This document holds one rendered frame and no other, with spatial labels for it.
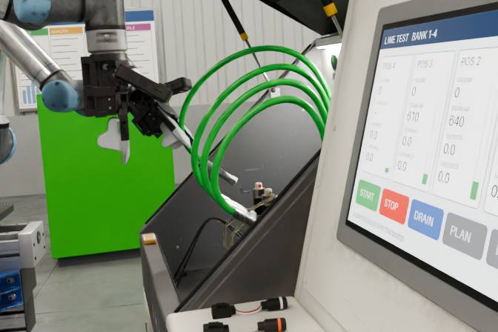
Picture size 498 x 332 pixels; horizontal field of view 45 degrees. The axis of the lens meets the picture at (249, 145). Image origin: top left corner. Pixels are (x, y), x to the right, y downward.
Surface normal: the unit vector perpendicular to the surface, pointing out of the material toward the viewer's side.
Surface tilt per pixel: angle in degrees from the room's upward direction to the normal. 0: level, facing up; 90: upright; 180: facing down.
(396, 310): 76
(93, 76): 90
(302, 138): 90
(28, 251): 90
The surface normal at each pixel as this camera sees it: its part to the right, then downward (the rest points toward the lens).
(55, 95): -0.24, 0.13
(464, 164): -0.95, -0.15
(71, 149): 0.25, 0.10
